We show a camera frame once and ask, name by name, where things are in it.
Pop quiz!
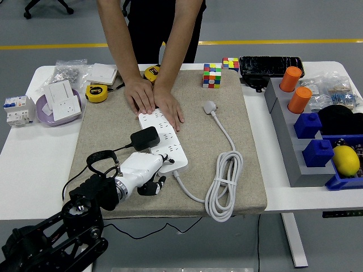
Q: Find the person's left hand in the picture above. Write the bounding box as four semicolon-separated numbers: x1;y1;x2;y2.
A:
152;84;185;133

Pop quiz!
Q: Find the person's right hand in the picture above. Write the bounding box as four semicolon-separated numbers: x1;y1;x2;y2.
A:
124;76;157;115

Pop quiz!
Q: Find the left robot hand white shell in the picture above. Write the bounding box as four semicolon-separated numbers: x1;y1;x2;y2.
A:
117;152;176;197

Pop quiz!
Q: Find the white power strip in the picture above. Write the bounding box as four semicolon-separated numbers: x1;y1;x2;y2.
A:
138;109;189;177

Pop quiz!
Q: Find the black plug adapter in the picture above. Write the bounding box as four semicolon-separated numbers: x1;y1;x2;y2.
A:
129;126;161;152

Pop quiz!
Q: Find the black plug cord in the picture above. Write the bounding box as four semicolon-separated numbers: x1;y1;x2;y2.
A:
61;143;205;240

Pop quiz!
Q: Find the yellow tape measure red label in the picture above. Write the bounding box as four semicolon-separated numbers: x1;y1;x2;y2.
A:
143;64;161;85

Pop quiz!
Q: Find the grey-brown mat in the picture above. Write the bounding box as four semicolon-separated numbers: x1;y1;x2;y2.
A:
62;69;268;220

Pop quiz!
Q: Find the large colourful puzzle cube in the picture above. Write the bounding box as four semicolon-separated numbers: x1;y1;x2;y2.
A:
202;62;222;89

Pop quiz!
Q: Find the person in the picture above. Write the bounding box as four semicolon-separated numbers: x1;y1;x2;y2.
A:
126;0;207;65

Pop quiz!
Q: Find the white socket panel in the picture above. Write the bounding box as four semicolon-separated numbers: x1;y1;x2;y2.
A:
50;95;82;120

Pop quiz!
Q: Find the small colourful puzzle cube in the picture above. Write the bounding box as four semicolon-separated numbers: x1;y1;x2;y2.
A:
221;57;240;73

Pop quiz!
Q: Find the clear bag of metal screws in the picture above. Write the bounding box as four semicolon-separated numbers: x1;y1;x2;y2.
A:
35;58;94;93

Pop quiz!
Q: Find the black small device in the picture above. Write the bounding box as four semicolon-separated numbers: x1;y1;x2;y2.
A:
240;75;272;94

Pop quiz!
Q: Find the purple bowl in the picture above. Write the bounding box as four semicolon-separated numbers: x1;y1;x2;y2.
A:
35;88;83;128

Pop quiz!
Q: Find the black wrapped box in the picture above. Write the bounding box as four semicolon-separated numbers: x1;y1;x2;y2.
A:
239;55;306;79

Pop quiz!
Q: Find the grey block holder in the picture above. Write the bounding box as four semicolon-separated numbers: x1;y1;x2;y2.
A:
264;78;337;188

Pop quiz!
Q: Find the white circuit breaker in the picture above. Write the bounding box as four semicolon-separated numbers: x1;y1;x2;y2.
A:
3;95;36;128

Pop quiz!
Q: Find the orange cylinder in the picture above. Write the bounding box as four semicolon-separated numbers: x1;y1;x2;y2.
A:
279;66;303;93
287;86;313;114

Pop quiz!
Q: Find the black office chair base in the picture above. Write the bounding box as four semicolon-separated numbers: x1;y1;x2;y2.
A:
23;0;75;20

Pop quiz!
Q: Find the blue block with knob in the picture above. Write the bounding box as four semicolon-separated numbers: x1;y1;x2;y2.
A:
293;112;323;139
301;138;335;168

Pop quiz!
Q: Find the clear bag with white parts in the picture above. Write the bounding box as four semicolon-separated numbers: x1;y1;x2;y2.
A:
299;78;332;113

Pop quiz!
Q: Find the black round cap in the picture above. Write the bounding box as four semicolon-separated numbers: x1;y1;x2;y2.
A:
316;104;363;136

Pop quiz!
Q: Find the clear bag with blue parts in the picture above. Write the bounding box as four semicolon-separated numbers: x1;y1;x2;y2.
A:
323;70;363;111

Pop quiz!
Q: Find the yellow lemon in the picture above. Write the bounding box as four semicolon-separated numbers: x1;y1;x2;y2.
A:
331;144;361;177

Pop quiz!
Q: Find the blue plastic bin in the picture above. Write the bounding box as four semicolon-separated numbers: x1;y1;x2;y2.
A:
320;133;363;191

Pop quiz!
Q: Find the black table control panel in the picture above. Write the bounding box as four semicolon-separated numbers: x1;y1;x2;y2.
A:
322;209;363;219

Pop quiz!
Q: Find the white power strip cord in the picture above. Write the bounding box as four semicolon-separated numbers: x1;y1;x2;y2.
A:
172;100;244;223

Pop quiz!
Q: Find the yellow tape measure with strap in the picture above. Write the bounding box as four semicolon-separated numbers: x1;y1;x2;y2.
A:
85;80;127;103

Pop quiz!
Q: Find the white wall switch plate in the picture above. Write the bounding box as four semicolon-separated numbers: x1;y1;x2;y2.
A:
85;62;119;86

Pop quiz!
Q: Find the white switch panel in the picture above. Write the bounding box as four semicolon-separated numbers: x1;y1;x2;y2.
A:
43;79;76;111

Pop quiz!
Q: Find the black hanging cable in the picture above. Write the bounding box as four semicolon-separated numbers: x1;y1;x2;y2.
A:
256;214;261;272

